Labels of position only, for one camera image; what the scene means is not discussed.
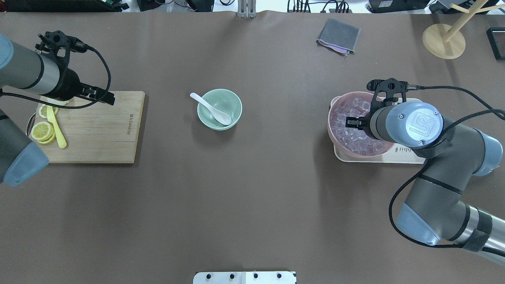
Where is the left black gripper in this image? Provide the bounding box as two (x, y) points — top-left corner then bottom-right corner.
(57, 69), (115, 106)

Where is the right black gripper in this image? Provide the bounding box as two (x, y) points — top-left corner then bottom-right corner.
(346, 112), (375, 136)

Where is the white ceramic spoon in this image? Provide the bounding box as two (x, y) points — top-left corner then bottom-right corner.
(190, 92), (232, 125)

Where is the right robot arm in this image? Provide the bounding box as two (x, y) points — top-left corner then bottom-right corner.
(346, 102), (504, 265)

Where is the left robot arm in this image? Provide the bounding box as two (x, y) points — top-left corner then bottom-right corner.
(0, 31), (115, 187)

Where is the pile of clear ice cubes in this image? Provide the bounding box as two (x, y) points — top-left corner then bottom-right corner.
(330, 97), (389, 155)

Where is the pink bowl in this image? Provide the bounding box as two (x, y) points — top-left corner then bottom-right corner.
(327, 92), (397, 158)

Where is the mint green bowl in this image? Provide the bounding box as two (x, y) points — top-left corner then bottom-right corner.
(197, 89), (243, 131)

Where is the yellow plastic knife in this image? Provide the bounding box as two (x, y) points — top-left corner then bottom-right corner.
(46, 105), (68, 149)

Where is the wooden cutting board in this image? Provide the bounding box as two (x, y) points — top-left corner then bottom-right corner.
(38, 91), (146, 164)

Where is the lemon slice rear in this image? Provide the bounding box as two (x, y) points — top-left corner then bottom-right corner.
(38, 105), (60, 119)

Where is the lemon slice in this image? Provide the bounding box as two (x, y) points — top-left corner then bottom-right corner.
(38, 105), (60, 119)
(30, 121), (56, 144)

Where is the cream rectangular tray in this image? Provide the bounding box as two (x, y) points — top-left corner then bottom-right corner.
(327, 92), (424, 164)

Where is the lemon slice front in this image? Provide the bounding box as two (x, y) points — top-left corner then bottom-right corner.
(30, 121), (56, 144)

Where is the grey folded cloth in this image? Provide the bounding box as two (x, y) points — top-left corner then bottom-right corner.
(316, 19), (361, 56)

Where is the wooden cup stand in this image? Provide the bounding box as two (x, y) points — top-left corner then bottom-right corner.
(422, 0), (505, 60)

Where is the black tray right edge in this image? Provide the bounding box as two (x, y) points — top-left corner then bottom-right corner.
(486, 27), (505, 61)

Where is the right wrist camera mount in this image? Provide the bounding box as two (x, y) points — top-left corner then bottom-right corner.
(366, 78), (409, 112)

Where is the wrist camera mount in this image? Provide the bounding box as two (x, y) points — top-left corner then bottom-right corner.
(36, 30), (90, 59)
(366, 78), (409, 112)

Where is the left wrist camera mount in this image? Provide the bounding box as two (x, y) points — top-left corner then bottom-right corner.
(36, 30), (90, 59)

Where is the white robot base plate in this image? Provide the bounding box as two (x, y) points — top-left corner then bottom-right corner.
(193, 271), (297, 284)

